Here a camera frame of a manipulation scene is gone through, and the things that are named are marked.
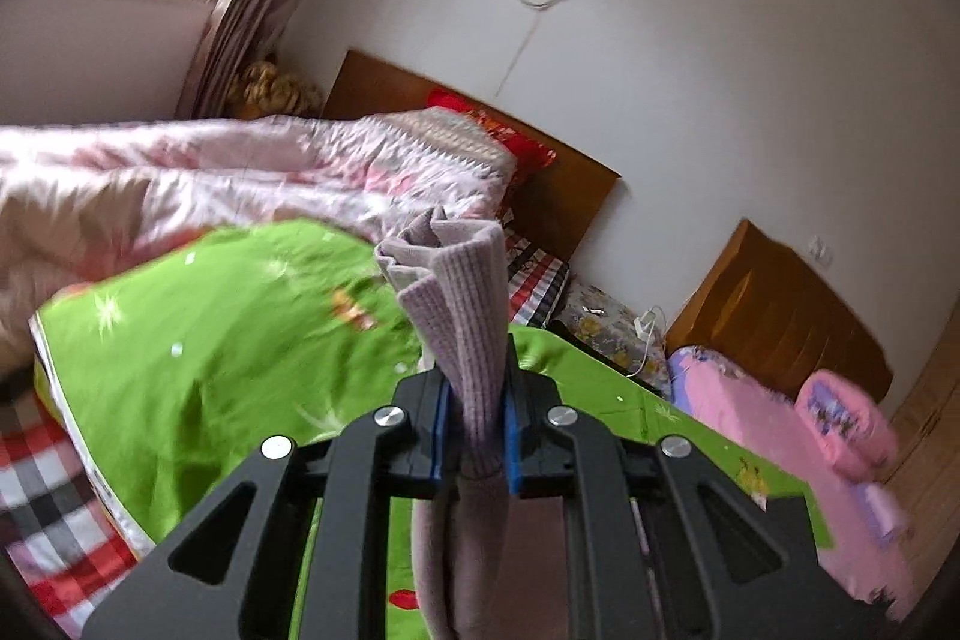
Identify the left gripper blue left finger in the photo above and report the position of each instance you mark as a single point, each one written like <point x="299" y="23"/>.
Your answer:
<point x="420" y="468"/>

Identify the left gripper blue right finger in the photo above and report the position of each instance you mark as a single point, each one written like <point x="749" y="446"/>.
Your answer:
<point x="533" y="464"/>

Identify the lilac knit pants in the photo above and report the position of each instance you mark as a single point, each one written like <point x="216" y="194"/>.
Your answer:
<point x="449" y="275"/>

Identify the floral pillow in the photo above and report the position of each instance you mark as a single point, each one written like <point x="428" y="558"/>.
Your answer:
<point x="631" y="343"/>

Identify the wooden headboard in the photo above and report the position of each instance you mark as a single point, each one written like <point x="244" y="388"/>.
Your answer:
<point x="773" y="315"/>
<point x="557" y="191"/>

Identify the red pillow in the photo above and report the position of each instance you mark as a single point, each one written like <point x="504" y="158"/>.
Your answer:
<point x="531" y="156"/>

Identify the green cartoon blanket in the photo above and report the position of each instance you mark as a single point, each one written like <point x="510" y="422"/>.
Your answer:
<point x="232" y="405"/>

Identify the pink cartoon bedding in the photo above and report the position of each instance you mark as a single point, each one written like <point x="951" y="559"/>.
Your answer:
<point x="865" y="522"/>

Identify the yellow brown plush toy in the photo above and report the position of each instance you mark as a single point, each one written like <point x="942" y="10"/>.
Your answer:
<point x="263" y="89"/>

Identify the red plaid bed sheet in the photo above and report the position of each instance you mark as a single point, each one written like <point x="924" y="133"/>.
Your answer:
<point x="61" y="556"/>

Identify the pink floral quilt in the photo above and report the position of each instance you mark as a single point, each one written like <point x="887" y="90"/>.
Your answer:
<point x="85" y="203"/>

